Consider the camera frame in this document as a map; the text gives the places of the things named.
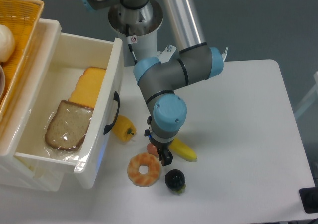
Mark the white bracket behind table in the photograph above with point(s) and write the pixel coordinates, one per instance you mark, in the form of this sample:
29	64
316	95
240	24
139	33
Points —
224	53

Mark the white plastic drawer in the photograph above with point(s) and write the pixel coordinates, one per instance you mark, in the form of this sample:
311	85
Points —
72	56

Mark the glazed orange donut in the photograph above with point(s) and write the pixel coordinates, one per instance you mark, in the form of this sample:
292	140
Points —
144	170

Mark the yellow banana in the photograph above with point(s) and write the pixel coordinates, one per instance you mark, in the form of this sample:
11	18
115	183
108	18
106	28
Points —
183	150

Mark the white frame at right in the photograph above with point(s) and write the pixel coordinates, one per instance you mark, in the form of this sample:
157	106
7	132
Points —
310	97

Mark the dark purple eggplant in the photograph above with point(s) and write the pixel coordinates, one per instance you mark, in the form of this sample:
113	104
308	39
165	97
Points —
175	181

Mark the yellow bell pepper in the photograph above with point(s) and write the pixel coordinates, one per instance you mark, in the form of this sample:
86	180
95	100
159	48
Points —
124	129

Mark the yellow woven basket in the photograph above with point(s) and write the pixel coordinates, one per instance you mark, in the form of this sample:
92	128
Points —
21	17

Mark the black drawer handle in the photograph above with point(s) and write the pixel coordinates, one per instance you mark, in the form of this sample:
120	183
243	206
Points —
109	127

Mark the white drawer cabinet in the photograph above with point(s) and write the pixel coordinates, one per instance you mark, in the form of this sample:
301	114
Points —
15	171

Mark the white bun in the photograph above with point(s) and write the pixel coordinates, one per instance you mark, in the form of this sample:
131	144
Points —
7	43

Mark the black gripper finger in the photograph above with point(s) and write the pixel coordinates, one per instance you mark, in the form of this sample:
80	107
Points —
165	156

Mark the brown egg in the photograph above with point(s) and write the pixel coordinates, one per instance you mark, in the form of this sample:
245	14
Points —
151	149

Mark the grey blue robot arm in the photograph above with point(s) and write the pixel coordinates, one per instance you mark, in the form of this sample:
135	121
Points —
159	76

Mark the brown wrapped bread slice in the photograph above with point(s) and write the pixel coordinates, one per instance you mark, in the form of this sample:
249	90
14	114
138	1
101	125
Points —
67	130

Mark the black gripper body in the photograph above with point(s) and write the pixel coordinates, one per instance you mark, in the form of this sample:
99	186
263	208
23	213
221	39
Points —
161	144

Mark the yellow toast slice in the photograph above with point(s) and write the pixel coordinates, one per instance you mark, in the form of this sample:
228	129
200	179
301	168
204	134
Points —
88	86

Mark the black device at edge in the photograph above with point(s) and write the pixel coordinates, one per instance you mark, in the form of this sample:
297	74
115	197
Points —
309	198

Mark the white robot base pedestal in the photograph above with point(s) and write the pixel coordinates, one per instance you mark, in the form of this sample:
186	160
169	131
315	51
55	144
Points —
137	28

